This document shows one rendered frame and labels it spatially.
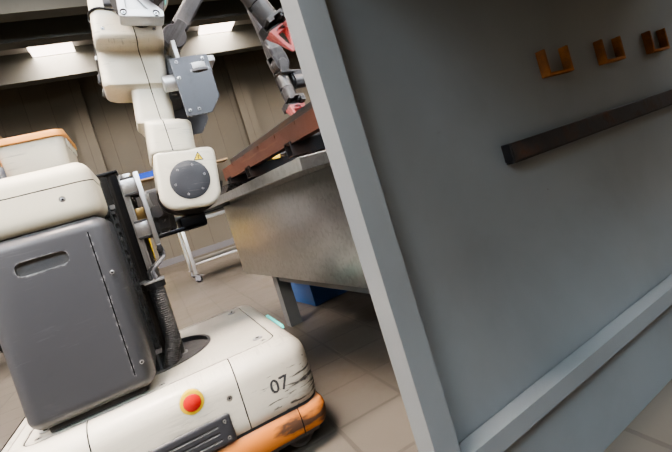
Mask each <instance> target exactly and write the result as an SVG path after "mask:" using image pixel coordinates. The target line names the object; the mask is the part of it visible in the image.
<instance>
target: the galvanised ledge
mask: <svg viewBox="0 0 672 452"><path fill-rule="evenodd" d="M328 166H331V165H330V162H329V158H328V155H327V152H326V150H324V151H321V152H317V153H313V154H309V155H305V156H301V157H298V158H296V159H294V160H292V161H290V162H288V163H286V164H284V165H282V166H279V167H277V168H275V169H273V170H271V171H269V172H267V173H265V174H263V175H261V176H259V177H257V178H255V179H253V180H251V181H249V182H247V183H245V184H242V185H240V186H238V187H236V188H234V189H232V190H230V191H228V192H226V193H224V194H222V195H220V196H219V198H218V200H217V201H216V202H215V203H214V204H213V205H212V206H211V207H210V208H208V209H207V210H205V211H203V212H207V211H211V210H214V209H217V208H221V207H224V206H227V205H229V204H232V203H235V202H237V201H240V200H242V199H245V198H248V197H250V196H253V195H255V194H258V193H261V192H263V191H266V190H268V189H271V188H274V187H276V186H279V185H281V184H284V183H287V182H289V181H292V180H295V179H297V178H300V177H302V176H305V175H308V174H310V173H313V172H315V171H318V170H321V169H323V168H326V167H328Z"/></svg>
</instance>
